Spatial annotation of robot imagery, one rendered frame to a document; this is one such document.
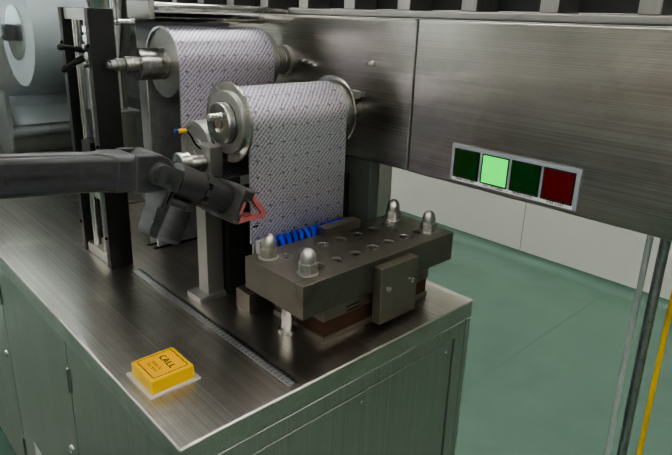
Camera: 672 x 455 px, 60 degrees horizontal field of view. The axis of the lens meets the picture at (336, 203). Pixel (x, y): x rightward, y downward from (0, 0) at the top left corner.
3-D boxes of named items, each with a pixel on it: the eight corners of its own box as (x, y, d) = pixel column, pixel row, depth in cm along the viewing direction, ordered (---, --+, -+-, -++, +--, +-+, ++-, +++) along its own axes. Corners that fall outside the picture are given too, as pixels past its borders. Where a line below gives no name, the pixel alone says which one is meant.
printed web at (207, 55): (157, 245, 138) (142, 24, 123) (240, 225, 154) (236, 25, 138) (252, 305, 112) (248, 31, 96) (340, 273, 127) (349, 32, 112)
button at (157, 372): (131, 375, 90) (130, 361, 89) (173, 358, 94) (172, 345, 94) (152, 396, 85) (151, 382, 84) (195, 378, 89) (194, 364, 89)
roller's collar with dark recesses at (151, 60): (130, 78, 120) (128, 46, 118) (157, 77, 123) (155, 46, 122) (144, 82, 115) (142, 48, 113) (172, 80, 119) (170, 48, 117)
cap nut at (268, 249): (254, 256, 103) (253, 232, 101) (270, 251, 105) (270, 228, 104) (266, 263, 100) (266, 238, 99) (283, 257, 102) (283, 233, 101)
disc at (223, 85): (211, 161, 112) (201, 83, 109) (213, 161, 112) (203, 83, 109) (255, 163, 101) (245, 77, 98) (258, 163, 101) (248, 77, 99)
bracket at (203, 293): (185, 296, 115) (177, 145, 106) (213, 287, 120) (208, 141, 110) (198, 305, 112) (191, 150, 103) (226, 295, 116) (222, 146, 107)
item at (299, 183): (249, 243, 108) (248, 146, 102) (341, 218, 124) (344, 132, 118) (251, 244, 108) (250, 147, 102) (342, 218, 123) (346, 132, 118)
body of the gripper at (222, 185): (240, 226, 99) (206, 214, 93) (208, 211, 106) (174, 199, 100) (254, 191, 99) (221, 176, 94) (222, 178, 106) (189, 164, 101)
